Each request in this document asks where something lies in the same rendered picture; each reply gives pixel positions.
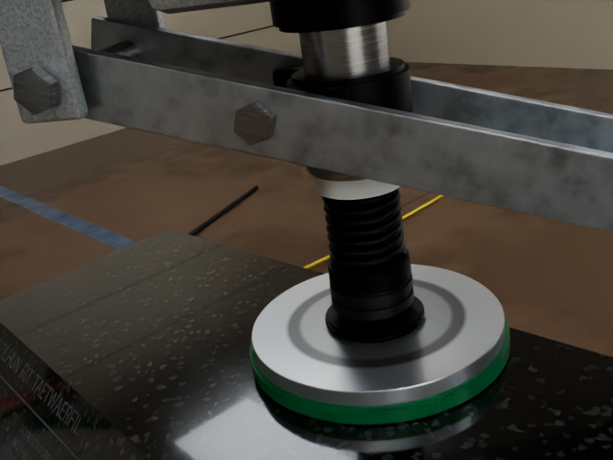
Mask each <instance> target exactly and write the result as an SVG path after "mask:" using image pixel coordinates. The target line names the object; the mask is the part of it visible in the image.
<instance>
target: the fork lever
mask: <svg viewBox="0 0 613 460"><path fill-rule="evenodd" d="M72 47H73V51H74V55H75V59H76V62H77V66H78V73H79V76H80V80H81V84H82V88H83V91H84V95H85V99H86V102H87V106H88V115H87V116H86V117H84V118H85V119H90V120H97V121H102V122H106V123H110V124H115V125H119V126H123V127H127V128H132V129H136V130H140V131H148V132H152V133H157V134H161V135H165V136H170V137H174V138H178V139H183V140H187V141H195V142H199V143H203V144H208V145H212V146H216V147H221V148H225V149H229V150H234V151H238V152H246V153H250V154H254V155H259V156H263V157H267V158H272V159H276V160H280V161H284V162H292V163H296V164H301V165H305V166H309V167H314V168H318V169H322V170H327V171H331V172H335V173H344V174H347V175H352V176H357V177H360V178H365V179H369V180H373V181H378V182H382V183H390V184H394V185H398V186H403V187H407V188H411V189H416V190H420V191H424V192H429V193H436V194H441V195H445V196H450V197H453V198H458V199H463V200H466V201H471V202H476V203H479V204H488V205H491V206H496V207H501V208H504V209H509V210H514V211H517V212H522V213H527V214H534V215H538V216H543V217H547V218H551V219H556V220H560V221H564V222H569V223H573V224H577V225H585V226H589V227H594V228H598V229H602V230H607V231H611V232H613V114H609V113H605V112H599V111H594V110H586V109H581V108H576V107H571V106H567V105H562V104H556V103H552V102H547V101H542V100H537V99H529V98H524V97H519V96H514V95H509V94H504V93H500V92H494V91H490V90H485V89H477V88H471V87H466V86H462V85H457V84H452V83H447V82H442V81H438V80H432V79H427V78H419V77H414V76H410V81H411V92H412V104H413V112H412V113H411V112H407V111H402V110H394V109H389V108H384V107H380V106H375V105H370V104H365V103H360V102H356V101H351V100H346V99H338V98H333V97H329V96H324V95H319V94H315V93H310V92H305V91H301V90H296V89H288V88H283V87H278V86H274V81H273V71H274V70H276V69H278V68H295V67H303V59H302V55H299V54H295V53H290V52H285V51H280V50H275V49H271V48H265V47H257V46H252V45H246V44H242V43H237V42H233V41H228V40H222V39H218V38H213V37H204V36H199V35H195V34H190V33H185V32H180V31H175V30H170V29H166V28H160V27H156V26H147V25H142V24H137V23H132V22H128V21H123V20H118V19H113V18H108V17H104V16H95V17H92V19H91V49H90V48H85V47H77V46H72ZM13 77H14V100H15V101H17V102H18V103H19V104H20V105H21V106H23V107H24V108H25V109H26V110H28V111H29V112H30V113H32V114H33V115H36V114H38V113H40V112H43V111H45V110H49V109H52V108H54V107H56V106H57V105H58V83H57V80H56V79H54V78H53V77H52V76H50V75H49V74H48V73H47V72H46V71H45V70H43V69H42V68H41V67H40V66H39V65H37V66H34V67H32V68H29V69H26V70H24V71H22V72H20V73H17V74H15V75H14V76H13Z"/></svg>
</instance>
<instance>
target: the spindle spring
mask: <svg viewBox="0 0 613 460"><path fill-rule="evenodd" d="M322 199H323V201H324V211H325V212H326V214H325V218H326V221H327V231H328V234H327V239H328V241H329V245H328V248H329V250H330V251H331V252H330V258H331V260H332V262H334V263H335V264H337V265H339V266H342V267H350V268H366V267H376V266H379V265H382V264H385V263H388V262H389V261H391V260H393V259H394V258H396V257H397V256H406V250H405V241H404V236H405V235H404V231H403V230H402V229H403V221H402V215H403V213H402V211H401V200H400V190H399V188H398V189H396V190H394V191H392V192H390V193H385V194H383V195H380V196H375V197H371V198H365V199H357V200H338V199H331V198H326V197H324V196H322ZM384 200H385V201H384ZM382 201H384V202H382ZM379 202H382V203H379ZM378 203H379V204H378ZM372 204H375V205H372ZM367 205H372V206H369V207H364V208H359V209H341V208H340V207H342V208H352V207H361V206H367ZM384 211H385V212H384ZM382 212H384V213H382ZM379 213H382V214H379ZM374 214H377V215H374ZM370 215H374V216H371V217H367V218H361V219H342V218H358V217H365V216H370ZM384 222H385V223H384ZM381 223H383V224H381ZM379 224H381V225H379ZM373 225H376V226H373ZM368 226H373V227H369V228H364V229H343V228H362V227H368ZM385 232H387V233H385ZM383 233H384V234H383ZM380 234H382V235H380ZM374 235H378V236H374ZM370 236H374V237H371V238H365V239H356V240H352V239H345V238H364V237H370ZM388 241H389V242H388ZM386 242H387V243H386ZM384 243H385V244H384ZM382 244H383V245H382ZM379 245H380V246H379ZM372 246H375V247H372ZM366 247H371V248H367V249H347V248H366ZM385 253H386V254H385ZM382 254H384V255H382ZM380 255H382V256H380ZM373 256H376V257H373ZM344 257H345V258H344ZM367 257H372V258H367ZM348 258H367V259H348Z"/></svg>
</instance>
